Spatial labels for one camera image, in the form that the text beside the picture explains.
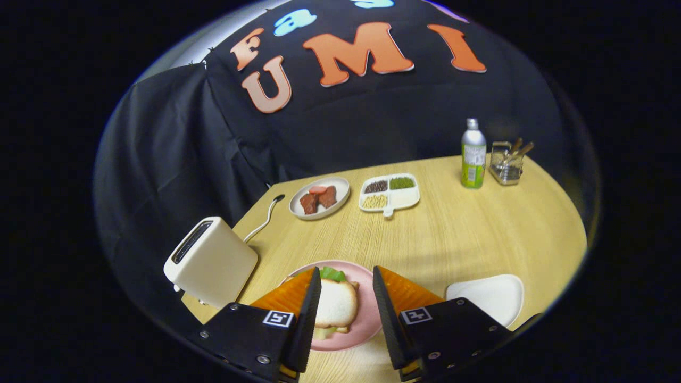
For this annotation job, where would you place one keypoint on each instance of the black backdrop cloth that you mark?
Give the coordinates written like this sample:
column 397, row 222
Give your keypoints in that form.
column 372, row 122

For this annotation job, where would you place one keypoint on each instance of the white divided dish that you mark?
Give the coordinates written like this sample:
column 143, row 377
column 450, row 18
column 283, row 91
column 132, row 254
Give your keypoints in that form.
column 405, row 199

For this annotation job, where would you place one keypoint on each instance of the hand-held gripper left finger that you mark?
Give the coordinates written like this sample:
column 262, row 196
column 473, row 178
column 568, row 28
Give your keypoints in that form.
column 303, row 330

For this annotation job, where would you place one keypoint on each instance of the green and silver bottle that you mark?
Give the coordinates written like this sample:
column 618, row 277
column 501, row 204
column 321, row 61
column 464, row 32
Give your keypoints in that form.
column 473, row 170

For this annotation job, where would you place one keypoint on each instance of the reddish brown meat piece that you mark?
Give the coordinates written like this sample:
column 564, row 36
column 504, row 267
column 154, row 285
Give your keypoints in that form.
column 327, row 197
column 308, row 204

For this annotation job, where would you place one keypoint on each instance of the pile of yellow soybeans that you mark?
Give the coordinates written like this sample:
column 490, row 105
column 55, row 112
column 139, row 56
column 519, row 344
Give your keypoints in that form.
column 374, row 201

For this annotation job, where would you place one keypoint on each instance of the white toaster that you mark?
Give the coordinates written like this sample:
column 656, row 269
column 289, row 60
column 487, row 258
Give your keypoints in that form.
column 218, row 266

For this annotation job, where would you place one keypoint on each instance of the pink round plate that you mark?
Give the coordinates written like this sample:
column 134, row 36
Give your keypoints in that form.
column 367, row 324

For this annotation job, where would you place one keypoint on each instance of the pink sausage slice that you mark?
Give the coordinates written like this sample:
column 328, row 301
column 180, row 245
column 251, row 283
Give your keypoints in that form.
column 317, row 189

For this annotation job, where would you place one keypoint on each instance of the grey round plate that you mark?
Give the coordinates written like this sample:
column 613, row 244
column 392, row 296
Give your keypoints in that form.
column 341, row 186

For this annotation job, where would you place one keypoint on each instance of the toasted bread slice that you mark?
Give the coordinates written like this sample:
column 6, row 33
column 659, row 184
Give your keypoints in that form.
column 338, row 306

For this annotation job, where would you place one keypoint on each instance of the white square plate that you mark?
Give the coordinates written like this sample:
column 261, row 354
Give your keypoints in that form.
column 489, row 298

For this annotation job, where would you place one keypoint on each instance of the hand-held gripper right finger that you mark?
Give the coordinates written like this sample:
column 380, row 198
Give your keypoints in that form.
column 391, row 324

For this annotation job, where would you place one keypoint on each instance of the green lettuce leaf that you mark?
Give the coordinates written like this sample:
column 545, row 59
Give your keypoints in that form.
column 332, row 274

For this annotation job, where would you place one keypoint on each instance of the pile of green beans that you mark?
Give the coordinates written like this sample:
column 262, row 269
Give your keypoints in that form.
column 401, row 182

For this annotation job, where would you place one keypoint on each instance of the pile of dark beans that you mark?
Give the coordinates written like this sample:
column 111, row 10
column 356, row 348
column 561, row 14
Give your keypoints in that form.
column 376, row 186

